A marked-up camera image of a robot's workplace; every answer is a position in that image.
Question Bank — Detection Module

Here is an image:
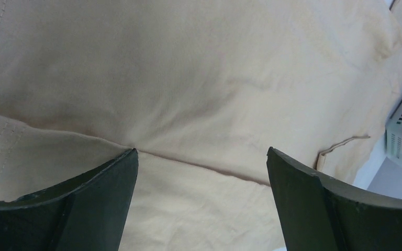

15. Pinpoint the beige t shirt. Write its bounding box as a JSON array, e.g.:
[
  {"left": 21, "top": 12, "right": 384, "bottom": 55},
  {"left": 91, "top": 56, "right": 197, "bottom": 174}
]
[{"left": 0, "top": 1, "right": 402, "bottom": 250}]

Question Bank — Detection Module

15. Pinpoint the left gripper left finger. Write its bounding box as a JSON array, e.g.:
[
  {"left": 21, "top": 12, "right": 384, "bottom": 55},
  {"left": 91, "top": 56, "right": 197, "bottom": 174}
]
[{"left": 0, "top": 149, "right": 139, "bottom": 250}]

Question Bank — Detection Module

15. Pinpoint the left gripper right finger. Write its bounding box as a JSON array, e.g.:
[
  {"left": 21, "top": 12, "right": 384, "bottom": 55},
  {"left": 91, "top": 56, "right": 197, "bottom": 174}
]
[{"left": 267, "top": 148, "right": 402, "bottom": 250}]

